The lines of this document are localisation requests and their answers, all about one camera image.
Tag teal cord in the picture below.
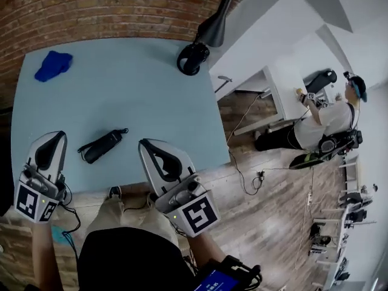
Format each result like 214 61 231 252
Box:
50 225 78 257

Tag blue cloth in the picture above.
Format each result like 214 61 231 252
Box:
34 50 74 83

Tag white desk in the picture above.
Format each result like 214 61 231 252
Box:
209 62 331 136

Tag black waist-mounted screen device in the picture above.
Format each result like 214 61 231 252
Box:
193 255 263 291

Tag black ring-base device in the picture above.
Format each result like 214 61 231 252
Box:
176 42 211 77

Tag black cone lamp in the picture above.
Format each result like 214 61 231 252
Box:
196 0 236 49

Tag person's black shirt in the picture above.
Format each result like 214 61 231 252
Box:
77 226 199 291

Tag black floor cable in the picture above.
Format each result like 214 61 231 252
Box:
226 93 267 196

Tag person's beige trousers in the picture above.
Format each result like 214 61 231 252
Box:
85 192 180 250

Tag person's right forearm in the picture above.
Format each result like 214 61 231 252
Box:
185 231 233 272

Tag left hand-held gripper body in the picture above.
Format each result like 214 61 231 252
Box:
13 162 67 224

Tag black pouch with strap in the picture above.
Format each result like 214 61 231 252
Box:
77 128 129 165

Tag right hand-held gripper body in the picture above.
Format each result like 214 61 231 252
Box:
154 176 221 238

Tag person's left forearm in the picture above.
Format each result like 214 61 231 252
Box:
29 219 65 291

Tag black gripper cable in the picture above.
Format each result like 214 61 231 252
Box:
57 182 82 236

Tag white shelving rack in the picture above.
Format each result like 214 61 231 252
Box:
309 153 380 289

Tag grey metal tool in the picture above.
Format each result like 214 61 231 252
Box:
214 74 233 94

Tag black and green bag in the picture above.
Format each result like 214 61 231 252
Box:
289 152 326 171

